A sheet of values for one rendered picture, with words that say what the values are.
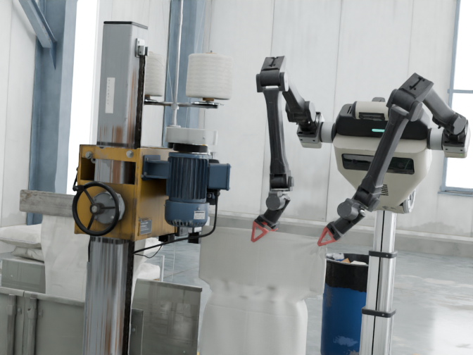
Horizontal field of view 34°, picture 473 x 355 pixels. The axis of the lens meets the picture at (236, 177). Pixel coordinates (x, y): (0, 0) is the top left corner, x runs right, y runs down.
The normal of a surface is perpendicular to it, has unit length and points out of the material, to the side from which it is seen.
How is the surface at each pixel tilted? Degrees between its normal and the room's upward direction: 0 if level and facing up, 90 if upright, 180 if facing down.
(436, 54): 90
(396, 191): 130
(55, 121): 90
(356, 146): 40
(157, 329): 90
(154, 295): 90
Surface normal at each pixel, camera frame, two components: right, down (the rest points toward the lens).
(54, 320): -0.37, 0.03
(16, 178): 0.93, 0.08
